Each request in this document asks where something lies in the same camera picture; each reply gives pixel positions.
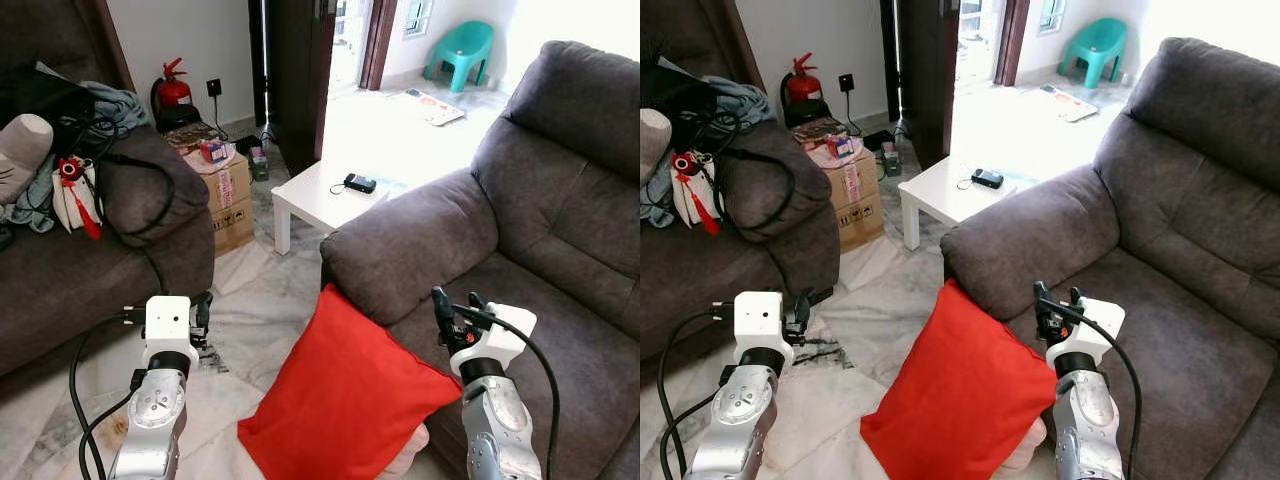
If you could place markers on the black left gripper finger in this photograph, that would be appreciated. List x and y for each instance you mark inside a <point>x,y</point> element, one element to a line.
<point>818,296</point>
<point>204,298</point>

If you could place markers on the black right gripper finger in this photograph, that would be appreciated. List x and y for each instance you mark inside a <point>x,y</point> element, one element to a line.
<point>1041,298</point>
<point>1076,296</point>
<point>438,303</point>
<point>476,300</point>

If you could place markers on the red pillow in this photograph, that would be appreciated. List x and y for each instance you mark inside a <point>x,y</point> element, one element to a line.
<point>960,400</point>
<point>340,400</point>

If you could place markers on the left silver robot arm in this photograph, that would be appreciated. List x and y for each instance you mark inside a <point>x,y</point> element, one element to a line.
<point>740,420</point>
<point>155,420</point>

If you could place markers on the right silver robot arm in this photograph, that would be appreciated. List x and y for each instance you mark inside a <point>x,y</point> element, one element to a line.
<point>1088,420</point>
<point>497,430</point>

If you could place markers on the grey fabric sofa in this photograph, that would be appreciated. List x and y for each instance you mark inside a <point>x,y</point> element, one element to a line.
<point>560,200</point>
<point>1190,200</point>
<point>700,280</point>
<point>60,280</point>

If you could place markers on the cardboard box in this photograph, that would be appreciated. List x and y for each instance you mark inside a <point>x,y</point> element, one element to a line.
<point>232,200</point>
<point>858,195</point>

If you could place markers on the small black device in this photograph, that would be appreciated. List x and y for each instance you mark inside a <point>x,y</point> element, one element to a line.
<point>360,183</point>
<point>987,178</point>

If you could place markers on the white side table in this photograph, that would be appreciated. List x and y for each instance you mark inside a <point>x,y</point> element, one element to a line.
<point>310,195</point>
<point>945,190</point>

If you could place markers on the pink blue packet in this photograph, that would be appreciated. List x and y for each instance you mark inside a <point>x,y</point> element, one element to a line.
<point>842,147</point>
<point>213,151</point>

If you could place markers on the white bag with red tassel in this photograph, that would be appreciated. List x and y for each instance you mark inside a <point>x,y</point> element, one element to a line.
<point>75,200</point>
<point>697,195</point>

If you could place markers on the white printed mat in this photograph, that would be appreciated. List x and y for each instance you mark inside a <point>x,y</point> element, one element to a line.
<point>435,105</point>
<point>1065,100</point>

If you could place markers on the red fire extinguisher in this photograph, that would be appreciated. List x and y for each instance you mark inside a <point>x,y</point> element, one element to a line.
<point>803,85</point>
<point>174,92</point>

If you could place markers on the blue grey blanket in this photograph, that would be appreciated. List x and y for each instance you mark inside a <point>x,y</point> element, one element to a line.
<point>115,105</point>
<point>740,100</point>

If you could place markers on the beige cushion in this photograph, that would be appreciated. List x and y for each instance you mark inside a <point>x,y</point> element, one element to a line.
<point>652,145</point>
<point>22,150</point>

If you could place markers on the dark wooden door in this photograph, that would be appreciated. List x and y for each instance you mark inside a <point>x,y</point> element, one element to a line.
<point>925,80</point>
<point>300,80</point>

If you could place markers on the turquoise plastic chair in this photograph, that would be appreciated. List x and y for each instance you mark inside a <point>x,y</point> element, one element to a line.
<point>1092,48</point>
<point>462,55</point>

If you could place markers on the black backpack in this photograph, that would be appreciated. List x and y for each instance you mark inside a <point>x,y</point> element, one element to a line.
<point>675,95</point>
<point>40,100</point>

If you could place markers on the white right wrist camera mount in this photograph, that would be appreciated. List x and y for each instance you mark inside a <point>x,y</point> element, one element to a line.
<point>505,330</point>
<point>1095,325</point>

